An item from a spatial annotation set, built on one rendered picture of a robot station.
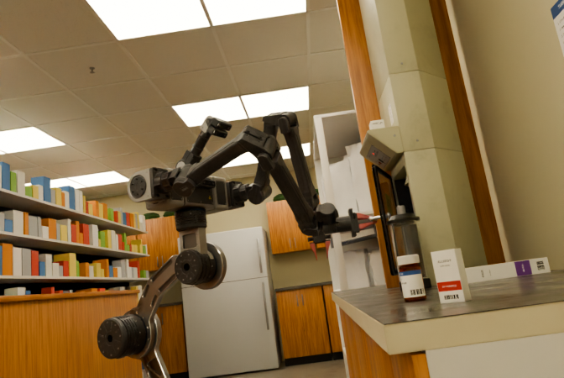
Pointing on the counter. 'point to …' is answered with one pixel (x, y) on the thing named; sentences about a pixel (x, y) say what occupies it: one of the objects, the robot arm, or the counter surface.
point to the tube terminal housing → (433, 165)
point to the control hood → (384, 143)
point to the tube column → (396, 16)
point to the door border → (384, 222)
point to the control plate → (378, 156)
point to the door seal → (383, 208)
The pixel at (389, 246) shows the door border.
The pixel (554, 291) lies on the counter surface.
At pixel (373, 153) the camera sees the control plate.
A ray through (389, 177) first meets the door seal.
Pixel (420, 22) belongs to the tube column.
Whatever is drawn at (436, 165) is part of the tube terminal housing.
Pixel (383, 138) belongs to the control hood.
